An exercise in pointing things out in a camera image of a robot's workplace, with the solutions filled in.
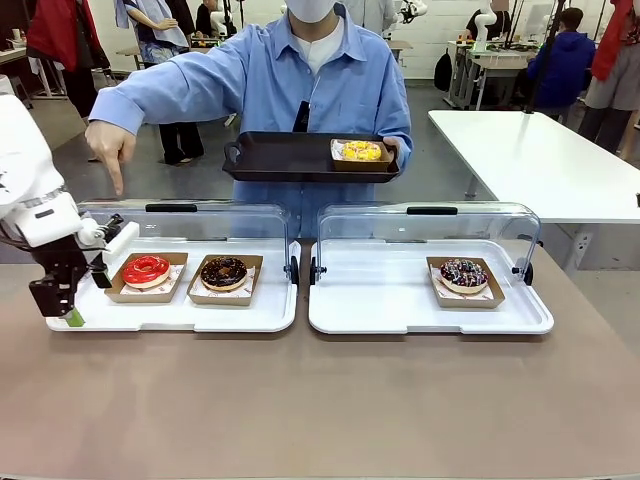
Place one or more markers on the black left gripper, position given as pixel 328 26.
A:
pixel 60 260

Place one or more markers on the black serving tray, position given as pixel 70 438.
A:
pixel 280 160

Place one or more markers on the yellow frosted donut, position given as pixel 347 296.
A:
pixel 360 166

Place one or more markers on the yellow sprinkled donut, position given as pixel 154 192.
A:
pixel 361 150

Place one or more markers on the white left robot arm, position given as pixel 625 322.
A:
pixel 25 170

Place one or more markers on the person's left forearm blue sleeve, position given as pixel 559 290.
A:
pixel 395 115

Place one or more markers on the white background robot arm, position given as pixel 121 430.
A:
pixel 482 25

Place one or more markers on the person's right forearm blue sleeve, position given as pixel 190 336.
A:
pixel 145 95

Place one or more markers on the red frosted donut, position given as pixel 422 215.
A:
pixel 125 296

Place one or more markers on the red glazed donut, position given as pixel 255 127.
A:
pixel 146 271

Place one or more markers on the chocolate frosted donut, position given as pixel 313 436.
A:
pixel 200 297

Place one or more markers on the chocolate donut with caramel drizzle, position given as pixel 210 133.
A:
pixel 223 274

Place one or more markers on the person in blue shirt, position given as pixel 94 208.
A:
pixel 310 85

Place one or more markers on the sprinkled chocolate donut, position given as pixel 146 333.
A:
pixel 450 300

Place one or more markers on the chocolate donut with coloured sprinkles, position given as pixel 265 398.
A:
pixel 464 275

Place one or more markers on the person's right hand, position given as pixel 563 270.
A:
pixel 112 145

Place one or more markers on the person's left hand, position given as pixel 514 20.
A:
pixel 394 144

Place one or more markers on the white plastic display tray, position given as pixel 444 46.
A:
pixel 200 315
pixel 370 300

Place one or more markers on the clear plastic dome lid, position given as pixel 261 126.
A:
pixel 375 225
pixel 215 225

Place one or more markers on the black lid hinge knob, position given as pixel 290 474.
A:
pixel 294 270
pixel 315 270
pixel 526 272

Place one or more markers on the bystander in red jacket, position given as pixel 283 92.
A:
pixel 65 45

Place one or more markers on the bystander in patterned blue shirt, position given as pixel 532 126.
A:
pixel 160 30

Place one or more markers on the seated bystander in black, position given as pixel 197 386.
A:
pixel 207 17

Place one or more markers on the white face mask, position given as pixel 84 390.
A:
pixel 311 7

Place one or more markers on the black backpack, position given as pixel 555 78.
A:
pixel 443 70

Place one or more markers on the large white table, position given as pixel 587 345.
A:
pixel 525 160

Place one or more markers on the grey workbench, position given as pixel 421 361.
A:
pixel 492 62

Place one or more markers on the bystander in blue hoodie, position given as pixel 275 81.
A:
pixel 562 65

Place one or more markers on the bystander in red grey clothes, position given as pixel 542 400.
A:
pixel 615 65

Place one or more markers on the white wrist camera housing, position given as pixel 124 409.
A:
pixel 117 242

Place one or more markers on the black camera stand pole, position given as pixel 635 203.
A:
pixel 545 55

